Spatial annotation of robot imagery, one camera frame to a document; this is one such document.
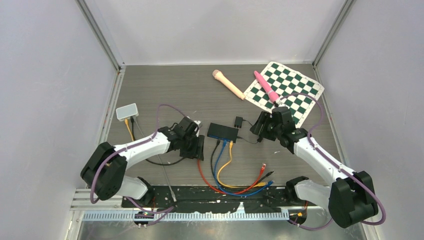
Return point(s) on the aluminium front rail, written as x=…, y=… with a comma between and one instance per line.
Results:
x=120, y=209

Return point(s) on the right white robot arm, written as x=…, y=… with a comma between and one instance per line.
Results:
x=348, y=195

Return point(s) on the beige toy microphone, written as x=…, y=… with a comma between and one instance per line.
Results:
x=219, y=76

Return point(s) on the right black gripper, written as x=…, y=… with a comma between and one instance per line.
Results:
x=263, y=119

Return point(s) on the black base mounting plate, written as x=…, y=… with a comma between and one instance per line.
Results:
x=203, y=199

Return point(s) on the black network switch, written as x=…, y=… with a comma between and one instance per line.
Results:
x=222, y=132

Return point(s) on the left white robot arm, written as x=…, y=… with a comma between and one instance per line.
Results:
x=105, y=170

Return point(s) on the pink toy microphone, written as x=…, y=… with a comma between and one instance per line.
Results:
x=273, y=96

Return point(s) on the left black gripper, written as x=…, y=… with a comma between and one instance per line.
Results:
x=196, y=152

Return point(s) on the green white checkerboard mat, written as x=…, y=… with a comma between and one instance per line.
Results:
x=286, y=81

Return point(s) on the white small router box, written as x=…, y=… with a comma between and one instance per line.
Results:
x=126, y=112

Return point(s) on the black power adapter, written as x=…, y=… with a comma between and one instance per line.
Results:
x=238, y=122

